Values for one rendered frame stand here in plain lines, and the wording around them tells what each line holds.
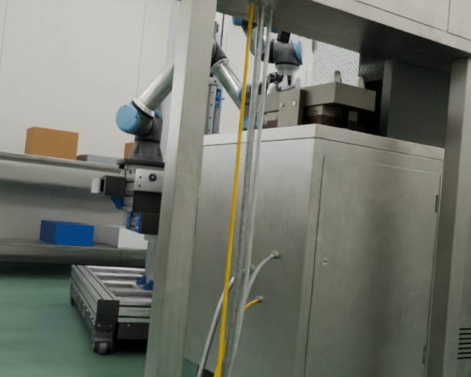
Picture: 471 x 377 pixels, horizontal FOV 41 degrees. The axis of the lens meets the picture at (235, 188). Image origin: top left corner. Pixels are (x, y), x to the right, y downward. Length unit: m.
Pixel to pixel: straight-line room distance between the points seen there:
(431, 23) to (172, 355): 1.09
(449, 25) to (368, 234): 0.63
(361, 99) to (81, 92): 3.96
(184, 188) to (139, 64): 4.54
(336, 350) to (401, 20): 0.92
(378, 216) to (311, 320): 0.38
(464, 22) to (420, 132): 0.37
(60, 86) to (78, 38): 0.44
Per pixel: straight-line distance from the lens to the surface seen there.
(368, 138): 1.91
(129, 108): 2.69
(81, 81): 5.62
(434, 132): 2.12
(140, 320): 2.71
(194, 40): 1.38
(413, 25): 1.77
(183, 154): 1.34
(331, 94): 1.84
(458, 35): 1.90
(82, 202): 5.58
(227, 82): 2.70
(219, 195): 2.16
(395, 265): 2.00
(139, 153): 2.81
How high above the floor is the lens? 0.64
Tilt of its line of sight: 2 degrees up
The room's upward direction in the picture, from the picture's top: 5 degrees clockwise
